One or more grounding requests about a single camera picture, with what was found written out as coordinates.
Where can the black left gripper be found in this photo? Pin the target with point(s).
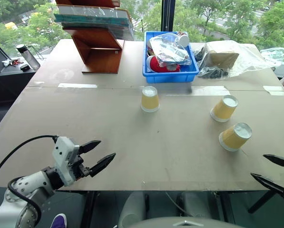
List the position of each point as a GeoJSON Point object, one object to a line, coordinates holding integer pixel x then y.
{"type": "Point", "coordinates": [80, 169]}

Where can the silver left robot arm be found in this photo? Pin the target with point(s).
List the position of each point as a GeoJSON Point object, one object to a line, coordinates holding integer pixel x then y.
{"type": "Point", "coordinates": [25, 186]}

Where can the black table leg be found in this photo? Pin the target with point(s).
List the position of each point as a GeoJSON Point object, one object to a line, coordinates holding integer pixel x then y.
{"type": "Point", "coordinates": [261, 201]}

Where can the yellow paper cup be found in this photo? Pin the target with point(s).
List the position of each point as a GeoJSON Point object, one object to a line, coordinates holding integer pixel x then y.
{"type": "Point", "coordinates": [223, 109]}
{"type": "Point", "coordinates": [234, 139]}
{"type": "Point", "coordinates": [150, 101]}

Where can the white rounded robot leg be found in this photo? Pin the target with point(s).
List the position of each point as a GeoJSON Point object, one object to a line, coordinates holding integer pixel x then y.
{"type": "Point", "coordinates": [132, 209]}

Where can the purple shoe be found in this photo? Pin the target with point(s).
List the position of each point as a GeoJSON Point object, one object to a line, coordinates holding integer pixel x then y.
{"type": "Point", "coordinates": [59, 221]}

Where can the silver robot body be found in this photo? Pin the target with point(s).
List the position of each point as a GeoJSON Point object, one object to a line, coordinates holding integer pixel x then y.
{"type": "Point", "coordinates": [187, 224]}

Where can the brown wooden shelf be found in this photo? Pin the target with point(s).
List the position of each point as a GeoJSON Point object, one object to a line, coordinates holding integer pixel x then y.
{"type": "Point", "coordinates": [101, 53]}

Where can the red round plush item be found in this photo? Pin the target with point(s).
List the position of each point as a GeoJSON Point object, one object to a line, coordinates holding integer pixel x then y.
{"type": "Point", "coordinates": [156, 65]}

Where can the blue plastic bin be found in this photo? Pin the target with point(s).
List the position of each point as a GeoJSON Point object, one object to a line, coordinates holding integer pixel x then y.
{"type": "Point", "coordinates": [170, 76]}

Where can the black side table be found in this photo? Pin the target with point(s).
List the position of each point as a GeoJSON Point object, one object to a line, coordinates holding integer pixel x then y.
{"type": "Point", "coordinates": [8, 85]}

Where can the small black round object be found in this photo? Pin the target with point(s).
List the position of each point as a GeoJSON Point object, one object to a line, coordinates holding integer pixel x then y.
{"type": "Point", "coordinates": [24, 67]}

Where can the bag of black parts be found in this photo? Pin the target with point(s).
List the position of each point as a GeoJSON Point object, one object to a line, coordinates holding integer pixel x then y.
{"type": "Point", "coordinates": [213, 73]}

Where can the clear bottle with black lid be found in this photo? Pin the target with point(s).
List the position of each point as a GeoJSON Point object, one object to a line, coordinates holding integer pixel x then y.
{"type": "Point", "coordinates": [30, 57]}

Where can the teal clear plastic bag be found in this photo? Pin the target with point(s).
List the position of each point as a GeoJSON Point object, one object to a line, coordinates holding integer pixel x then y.
{"type": "Point", "coordinates": [276, 54]}

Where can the red keys with white tag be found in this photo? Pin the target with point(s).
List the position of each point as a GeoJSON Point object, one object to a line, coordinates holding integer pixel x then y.
{"type": "Point", "coordinates": [13, 62]}

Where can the brown cardboard box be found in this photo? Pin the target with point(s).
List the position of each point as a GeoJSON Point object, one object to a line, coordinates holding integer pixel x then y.
{"type": "Point", "coordinates": [223, 58]}

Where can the clear bag of printed packets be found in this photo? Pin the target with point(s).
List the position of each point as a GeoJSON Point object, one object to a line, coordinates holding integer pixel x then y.
{"type": "Point", "coordinates": [171, 51]}

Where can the white capped bottle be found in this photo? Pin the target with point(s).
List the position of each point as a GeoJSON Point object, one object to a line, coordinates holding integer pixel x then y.
{"type": "Point", "coordinates": [184, 39]}

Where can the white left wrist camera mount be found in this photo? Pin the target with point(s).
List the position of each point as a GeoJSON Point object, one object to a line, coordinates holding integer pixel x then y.
{"type": "Point", "coordinates": [63, 154]}

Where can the black window post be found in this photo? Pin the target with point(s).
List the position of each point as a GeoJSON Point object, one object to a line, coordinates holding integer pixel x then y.
{"type": "Point", "coordinates": [168, 14]}

